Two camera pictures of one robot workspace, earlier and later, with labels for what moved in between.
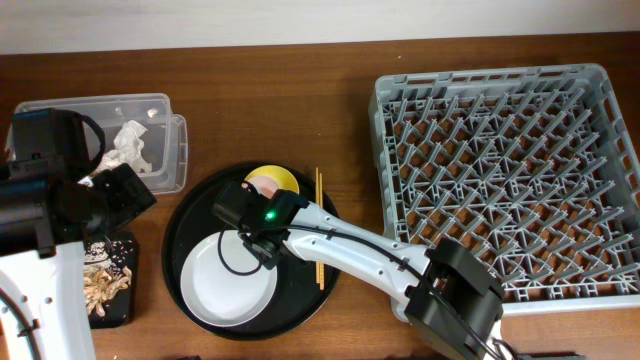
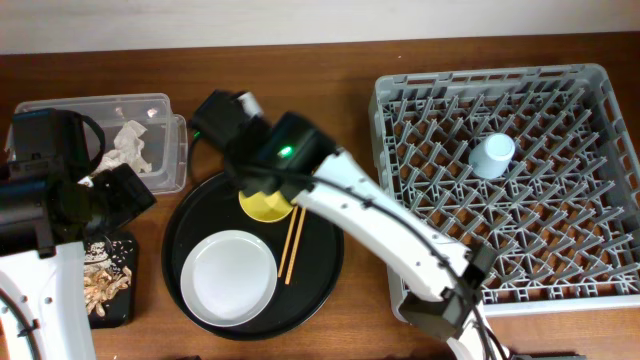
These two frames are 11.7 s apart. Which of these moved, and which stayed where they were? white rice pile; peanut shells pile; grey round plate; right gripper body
Moved: right gripper body
Stayed: grey round plate; white rice pile; peanut shells pile
